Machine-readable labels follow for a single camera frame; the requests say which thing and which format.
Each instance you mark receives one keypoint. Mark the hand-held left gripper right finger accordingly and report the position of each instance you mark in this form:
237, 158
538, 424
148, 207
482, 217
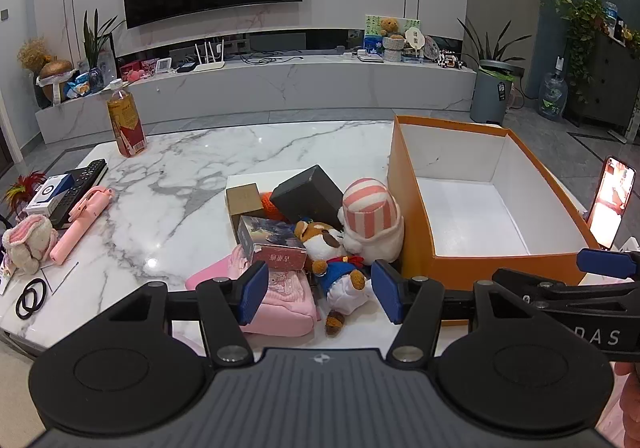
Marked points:
387, 292

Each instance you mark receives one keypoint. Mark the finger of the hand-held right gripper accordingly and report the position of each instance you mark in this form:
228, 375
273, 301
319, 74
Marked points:
575, 294
607, 261

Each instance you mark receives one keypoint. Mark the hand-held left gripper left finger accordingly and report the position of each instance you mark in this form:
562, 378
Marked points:
253, 290

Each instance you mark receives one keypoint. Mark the pink fabric pouch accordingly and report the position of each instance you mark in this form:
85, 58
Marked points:
285, 308

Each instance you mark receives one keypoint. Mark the printed box red side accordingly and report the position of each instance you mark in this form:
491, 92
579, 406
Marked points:
272, 240

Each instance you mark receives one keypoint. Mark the brown dog plush toy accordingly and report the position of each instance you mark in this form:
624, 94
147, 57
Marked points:
327, 255

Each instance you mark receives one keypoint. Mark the pink striped white plush toy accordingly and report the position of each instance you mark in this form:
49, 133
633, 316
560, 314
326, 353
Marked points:
372, 223

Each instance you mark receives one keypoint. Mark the black box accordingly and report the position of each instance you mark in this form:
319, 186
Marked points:
310, 195

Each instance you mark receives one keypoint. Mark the orange cardboard box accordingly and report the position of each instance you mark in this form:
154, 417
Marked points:
470, 213

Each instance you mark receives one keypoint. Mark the person's right hand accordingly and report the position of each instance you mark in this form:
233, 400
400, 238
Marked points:
632, 408

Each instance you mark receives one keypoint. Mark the smartphone with red case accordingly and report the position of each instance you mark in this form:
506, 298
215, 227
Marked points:
612, 200

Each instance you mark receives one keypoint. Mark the orange knitted item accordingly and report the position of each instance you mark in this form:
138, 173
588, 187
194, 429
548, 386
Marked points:
270, 205

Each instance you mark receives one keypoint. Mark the brown cardboard box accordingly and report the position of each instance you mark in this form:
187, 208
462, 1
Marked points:
244, 200

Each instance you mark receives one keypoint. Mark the clear water jug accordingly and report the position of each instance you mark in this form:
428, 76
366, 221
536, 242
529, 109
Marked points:
552, 95

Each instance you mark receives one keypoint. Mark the dark grey cabinet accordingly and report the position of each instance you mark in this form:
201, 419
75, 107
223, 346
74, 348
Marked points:
607, 82

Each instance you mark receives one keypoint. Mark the black remote control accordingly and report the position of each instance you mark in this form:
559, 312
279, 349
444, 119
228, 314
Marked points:
80, 190

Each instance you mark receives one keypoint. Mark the marble television console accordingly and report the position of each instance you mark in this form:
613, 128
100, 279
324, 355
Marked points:
300, 87

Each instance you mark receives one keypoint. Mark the tea drink bottle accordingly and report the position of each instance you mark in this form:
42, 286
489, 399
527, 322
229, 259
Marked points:
126, 120

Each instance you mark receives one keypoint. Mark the white and blue box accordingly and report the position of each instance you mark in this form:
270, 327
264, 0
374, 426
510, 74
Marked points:
49, 193

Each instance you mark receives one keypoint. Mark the trailing vine plant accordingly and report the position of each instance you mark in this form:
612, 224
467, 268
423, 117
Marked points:
582, 32

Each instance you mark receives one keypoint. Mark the pink white bunny plush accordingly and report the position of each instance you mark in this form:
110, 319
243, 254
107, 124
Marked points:
27, 243

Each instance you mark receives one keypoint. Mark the white wifi router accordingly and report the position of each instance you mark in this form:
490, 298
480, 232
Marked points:
209, 60

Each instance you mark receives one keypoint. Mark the black white toy figures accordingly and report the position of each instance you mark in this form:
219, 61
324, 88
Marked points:
448, 60

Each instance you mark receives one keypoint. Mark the white desk clock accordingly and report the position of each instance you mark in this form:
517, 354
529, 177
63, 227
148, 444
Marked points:
164, 66

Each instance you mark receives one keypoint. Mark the dark green leafy plant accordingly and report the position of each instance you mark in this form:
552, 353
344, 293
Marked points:
492, 45

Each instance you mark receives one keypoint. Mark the pink gift box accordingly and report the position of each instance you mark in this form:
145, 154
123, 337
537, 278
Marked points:
137, 70

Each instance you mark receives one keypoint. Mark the decorative plate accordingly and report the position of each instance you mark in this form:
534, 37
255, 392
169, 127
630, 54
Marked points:
431, 46

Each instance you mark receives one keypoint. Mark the colourful feather toy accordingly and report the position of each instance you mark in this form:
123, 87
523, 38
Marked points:
22, 188

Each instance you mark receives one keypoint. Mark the white round fan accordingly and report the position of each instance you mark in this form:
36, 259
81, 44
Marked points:
414, 37

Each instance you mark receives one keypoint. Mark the blue snack packet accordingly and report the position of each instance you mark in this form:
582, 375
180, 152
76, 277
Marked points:
77, 87

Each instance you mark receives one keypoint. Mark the green printed board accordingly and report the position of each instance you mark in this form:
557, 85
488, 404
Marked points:
372, 23

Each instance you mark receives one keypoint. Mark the golden mushroom ornament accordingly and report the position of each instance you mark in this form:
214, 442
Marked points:
55, 77

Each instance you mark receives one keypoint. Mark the long-leaf potted plant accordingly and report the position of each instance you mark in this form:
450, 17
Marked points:
95, 45

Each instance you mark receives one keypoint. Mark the dried flower bunch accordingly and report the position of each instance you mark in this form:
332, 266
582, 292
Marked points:
32, 52

